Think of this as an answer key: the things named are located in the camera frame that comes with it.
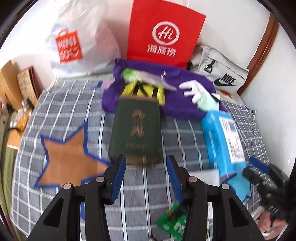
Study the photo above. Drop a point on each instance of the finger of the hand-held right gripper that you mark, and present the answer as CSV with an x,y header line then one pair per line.
x,y
254,179
260,165

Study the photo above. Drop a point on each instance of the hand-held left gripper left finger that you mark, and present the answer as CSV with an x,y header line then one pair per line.
x,y
118,183

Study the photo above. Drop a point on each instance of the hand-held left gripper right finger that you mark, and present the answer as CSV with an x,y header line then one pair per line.
x,y
174,180

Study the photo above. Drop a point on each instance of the blue tissue pack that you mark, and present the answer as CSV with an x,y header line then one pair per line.
x,y
222,143

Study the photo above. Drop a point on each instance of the dark green tin box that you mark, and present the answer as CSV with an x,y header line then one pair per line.
x,y
136,129

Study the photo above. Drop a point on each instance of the white glove with green cuff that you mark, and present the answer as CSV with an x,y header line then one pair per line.
x,y
201,95

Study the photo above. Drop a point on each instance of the yellow black striped packet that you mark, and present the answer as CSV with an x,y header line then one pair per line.
x,y
148,91

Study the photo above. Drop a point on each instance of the clear plastic bag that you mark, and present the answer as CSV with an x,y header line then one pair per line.
x,y
155,80

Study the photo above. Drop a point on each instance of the person's right hand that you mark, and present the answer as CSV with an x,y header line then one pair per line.
x,y
268,222

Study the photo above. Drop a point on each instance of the green printed packet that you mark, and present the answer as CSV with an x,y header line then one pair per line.
x,y
172,220

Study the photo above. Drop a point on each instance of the purple towel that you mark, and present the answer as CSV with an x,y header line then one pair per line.
x,y
178,102

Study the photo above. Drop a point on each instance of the grey checkered star blanket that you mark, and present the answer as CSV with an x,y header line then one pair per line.
x,y
69,115

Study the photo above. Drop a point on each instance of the grey waist bag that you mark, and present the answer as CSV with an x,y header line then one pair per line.
x,y
222,74

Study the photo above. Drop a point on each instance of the wooden nightstand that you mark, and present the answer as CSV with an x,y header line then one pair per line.
x,y
19,136

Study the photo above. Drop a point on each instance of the green bed sheet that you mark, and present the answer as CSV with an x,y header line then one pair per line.
x,y
8,176

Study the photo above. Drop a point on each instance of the brown hardcover book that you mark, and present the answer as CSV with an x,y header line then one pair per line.
x,y
27,85

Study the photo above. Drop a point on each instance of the white plastic shopping bag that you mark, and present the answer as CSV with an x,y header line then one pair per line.
x,y
92,46

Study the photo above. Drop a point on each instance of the red paper bag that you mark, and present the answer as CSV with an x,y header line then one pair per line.
x,y
164,34

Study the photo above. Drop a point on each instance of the wooden headboard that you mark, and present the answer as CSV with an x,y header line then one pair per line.
x,y
8,81

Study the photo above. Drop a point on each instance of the brown wooden door frame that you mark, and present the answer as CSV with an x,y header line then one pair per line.
x,y
261,53

